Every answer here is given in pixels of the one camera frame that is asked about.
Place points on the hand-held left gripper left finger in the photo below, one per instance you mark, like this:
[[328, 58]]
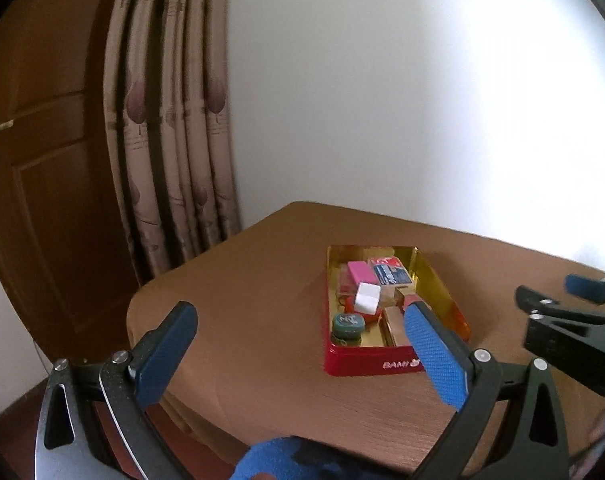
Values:
[[167, 350]]

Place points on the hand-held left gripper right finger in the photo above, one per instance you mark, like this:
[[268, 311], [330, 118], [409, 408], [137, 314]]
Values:
[[432, 355]]

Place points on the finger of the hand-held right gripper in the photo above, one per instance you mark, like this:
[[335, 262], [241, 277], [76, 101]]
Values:
[[545, 302], [590, 287]]

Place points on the gold bar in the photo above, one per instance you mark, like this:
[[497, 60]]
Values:
[[395, 327]]

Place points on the red tin box gold inside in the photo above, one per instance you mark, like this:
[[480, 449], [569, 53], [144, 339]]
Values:
[[362, 360]]

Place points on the white cube with striped side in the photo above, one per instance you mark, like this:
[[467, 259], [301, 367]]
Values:
[[367, 299]]

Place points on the clear floss box blue label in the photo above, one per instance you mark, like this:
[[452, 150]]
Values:
[[390, 274]]

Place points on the pink rectangular block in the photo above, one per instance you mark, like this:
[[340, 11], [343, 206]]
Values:
[[361, 276]]

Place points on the blue patterned cloth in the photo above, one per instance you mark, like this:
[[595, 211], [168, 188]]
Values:
[[292, 457]]

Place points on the brown wooden door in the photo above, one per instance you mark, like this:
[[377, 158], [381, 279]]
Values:
[[52, 210]]

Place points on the beige patterned curtain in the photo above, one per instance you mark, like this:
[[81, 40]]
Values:
[[172, 135]]

